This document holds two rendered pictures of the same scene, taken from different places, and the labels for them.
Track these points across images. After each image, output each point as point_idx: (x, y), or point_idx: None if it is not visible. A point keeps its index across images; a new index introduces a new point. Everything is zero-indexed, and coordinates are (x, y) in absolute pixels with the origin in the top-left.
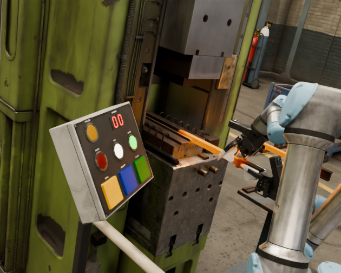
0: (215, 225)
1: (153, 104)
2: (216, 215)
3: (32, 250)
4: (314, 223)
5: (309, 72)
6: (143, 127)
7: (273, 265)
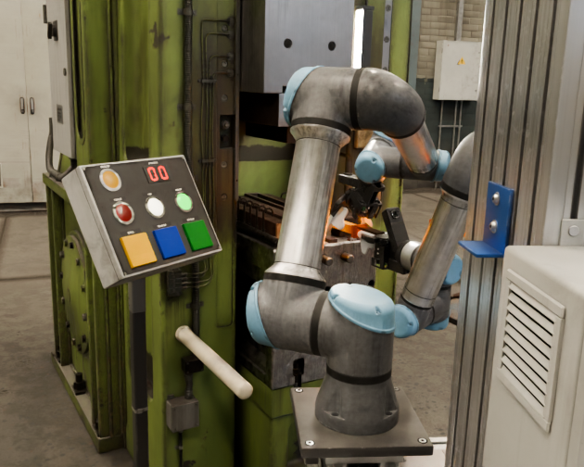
0: (440, 393)
1: (286, 190)
2: (448, 380)
3: (130, 402)
4: (410, 275)
5: None
6: (245, 208)
7: (268, 283)
